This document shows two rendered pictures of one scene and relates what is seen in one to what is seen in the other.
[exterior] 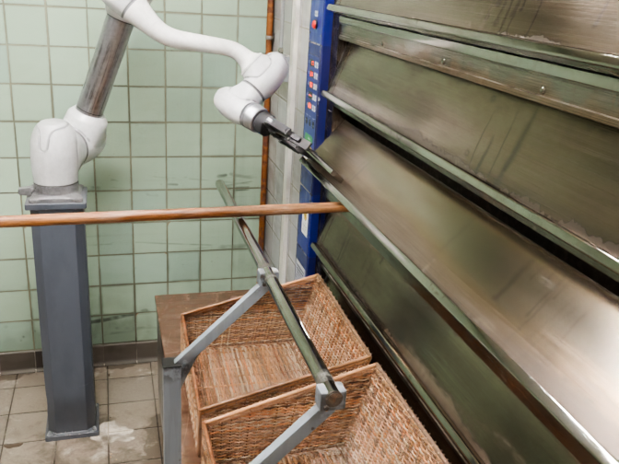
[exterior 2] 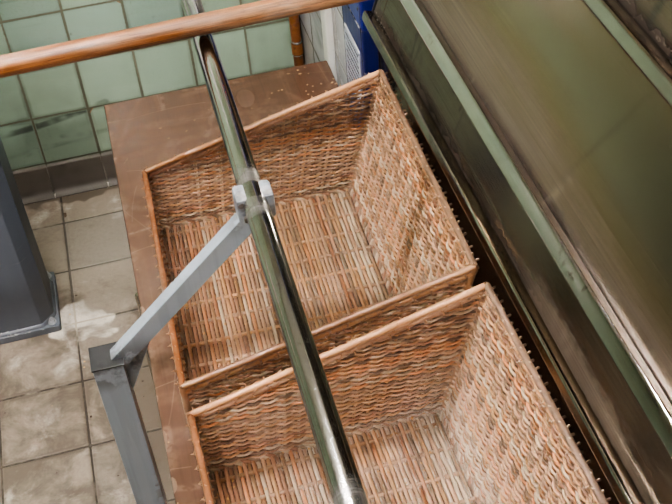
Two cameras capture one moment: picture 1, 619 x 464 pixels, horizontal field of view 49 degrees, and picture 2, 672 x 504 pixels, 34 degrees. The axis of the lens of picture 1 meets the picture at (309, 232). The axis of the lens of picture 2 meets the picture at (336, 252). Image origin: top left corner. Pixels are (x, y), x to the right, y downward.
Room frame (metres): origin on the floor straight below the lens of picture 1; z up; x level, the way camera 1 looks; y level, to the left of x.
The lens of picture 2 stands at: (0.43, -0.11, 2.01)
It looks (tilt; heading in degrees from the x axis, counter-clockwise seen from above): 43 degrees down; 6
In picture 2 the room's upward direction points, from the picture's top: 5 degrees counter-clockwise
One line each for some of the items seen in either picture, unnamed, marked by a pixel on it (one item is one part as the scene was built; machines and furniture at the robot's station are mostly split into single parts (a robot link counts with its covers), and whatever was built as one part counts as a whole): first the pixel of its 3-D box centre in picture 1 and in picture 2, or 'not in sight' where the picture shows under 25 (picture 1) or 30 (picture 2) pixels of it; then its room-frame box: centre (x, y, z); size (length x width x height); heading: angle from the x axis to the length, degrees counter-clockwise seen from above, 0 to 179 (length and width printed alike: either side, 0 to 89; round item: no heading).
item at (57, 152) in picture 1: (55, 150); not in sight; (2.37, 0.93, 1.17); 0.18 x 0.16 x 0.22; 174
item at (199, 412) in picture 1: (265, 353); (295, 245); (1.82, 0.11, 0.72); 0.56 x 0.49 x 0.28; 16
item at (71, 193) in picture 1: (51, 188); not in sight; (2.35, 0.95, 1.03); 0.22 x 0.18 x 0.06; 108
